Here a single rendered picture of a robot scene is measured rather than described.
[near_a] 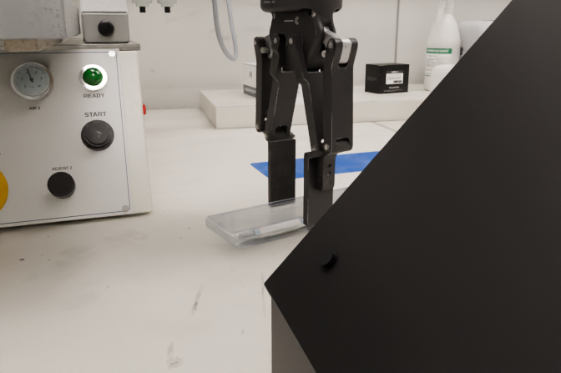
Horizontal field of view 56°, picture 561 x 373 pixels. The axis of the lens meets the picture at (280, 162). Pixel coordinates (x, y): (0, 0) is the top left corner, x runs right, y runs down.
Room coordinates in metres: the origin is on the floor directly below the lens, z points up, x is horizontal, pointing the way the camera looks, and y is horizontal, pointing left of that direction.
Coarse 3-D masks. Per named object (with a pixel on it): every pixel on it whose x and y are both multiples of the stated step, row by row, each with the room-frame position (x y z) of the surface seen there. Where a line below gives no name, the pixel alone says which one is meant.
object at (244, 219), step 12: (336, 192) 0.55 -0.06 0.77; (264, 204) 0.51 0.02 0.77; (276, 204) 0.51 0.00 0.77; (288, 204) 0.51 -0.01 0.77; (300, 204) 0.51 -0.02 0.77; (216, 216) 0.47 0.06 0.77; (228, 216) 0.47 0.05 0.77; (240, 216) 0.47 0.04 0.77; (252, 216) 0.47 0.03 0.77; (264, 216) 0.47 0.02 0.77; (276, 216) 0.47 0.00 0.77; (288, 216) 0.47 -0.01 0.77; (300, 216) 0.47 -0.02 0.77; (228, 228) 0.44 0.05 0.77; (240, 228) 0.44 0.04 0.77; (252, 228) 0.44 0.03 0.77
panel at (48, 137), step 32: (0, 64) 0.56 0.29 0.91; (64, 64) 0.58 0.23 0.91; (96, 64) 0.59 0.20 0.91; (0, 96) 0.54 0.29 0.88; (64, 96) 0.56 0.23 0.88; (96, 96) 0.57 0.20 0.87; (0, 128) 0.53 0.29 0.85; (32, 128) 0.54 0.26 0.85; (64, 128) 0.55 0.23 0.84; (0, 160) 0.51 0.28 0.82; (32, 160) 0.52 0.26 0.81; (64, 160) 0.53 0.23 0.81; (96, 160) 0.54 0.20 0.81; (128, 160) 0.55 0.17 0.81; (0, 192) 0.50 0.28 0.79; (32, 192) 0.51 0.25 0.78; (96, 192) 0.53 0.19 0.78; (128, 192) 0.53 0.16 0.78; (0, 224) 0.49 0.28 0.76
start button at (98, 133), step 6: (90, 126) 0.54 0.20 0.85; (96, 126) 0.55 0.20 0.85; (102, 126) 0.55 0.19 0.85; (108, 126) 0.55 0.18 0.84; (84, 132) 0.54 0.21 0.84; (90, 132) 0.54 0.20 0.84; (96, 132) 0.54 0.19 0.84; (102, 132) 0.55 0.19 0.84; (108, 132) 0.55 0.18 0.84; (84, 138) 0.54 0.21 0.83; (90, 138) 0.54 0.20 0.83; (96, 138) 0.54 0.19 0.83; (102, 138) 0.54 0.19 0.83; (108, 138) 0.55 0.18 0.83; (90, 144) 0.54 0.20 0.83; (96, 144) 0.54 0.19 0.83; (102, 144) 0.54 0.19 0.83
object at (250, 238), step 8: (280, 200) 0.52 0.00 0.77; (208, 224) 0.46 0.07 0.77; (216, 224) 0.45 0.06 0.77; (272, 224) 0.45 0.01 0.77; (280, 224) 0.45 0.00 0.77; (288, 224) 0.46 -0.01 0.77; (296, 224) 0.46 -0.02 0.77; (304, 224) 0.47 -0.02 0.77; (216, 232) 0.45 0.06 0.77; (224, 232) 0.44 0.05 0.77; (240, 232) 0.43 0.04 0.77; (248, 232) 0.44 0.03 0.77; (256, 232) 0.44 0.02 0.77; (264, 232) 0.44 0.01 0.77; (272, 232) 0.45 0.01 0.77; (280, 232) 0.46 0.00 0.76; (288, 232) 0.47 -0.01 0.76; (296, 232) 0.48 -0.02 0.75; (304, 232) 0.48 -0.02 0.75; (232, 240) 0.43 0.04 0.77; (240, 240) 0.43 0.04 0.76; (248, 240) 0.45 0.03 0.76; (256, 240) 0.45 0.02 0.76; (264, 240) 0.46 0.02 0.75; (272, 240) 0.46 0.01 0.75; (240, 248) 0.45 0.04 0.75
